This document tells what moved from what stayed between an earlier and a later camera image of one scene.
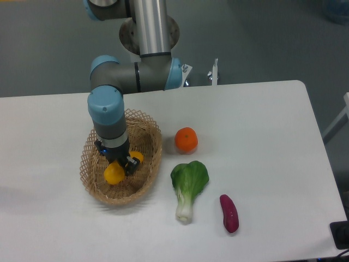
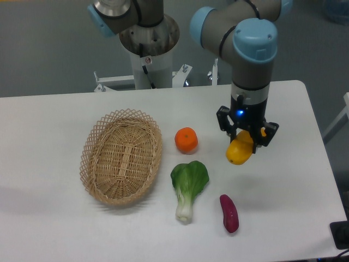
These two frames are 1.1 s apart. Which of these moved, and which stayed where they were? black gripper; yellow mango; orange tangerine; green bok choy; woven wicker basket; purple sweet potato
Moved: yellow mango; black gripper
Stayed: orange tangerine; purple sweet potato; green bok choy; woven wicker basket
